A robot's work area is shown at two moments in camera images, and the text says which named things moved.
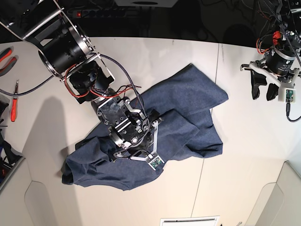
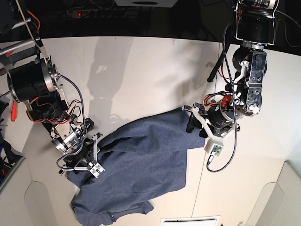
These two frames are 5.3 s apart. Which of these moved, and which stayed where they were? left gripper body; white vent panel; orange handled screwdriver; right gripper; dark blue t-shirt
Moved: right gripper; left gripper body; dark blue t-shirt
Stayed: orange handled screwdriver; white vent panel
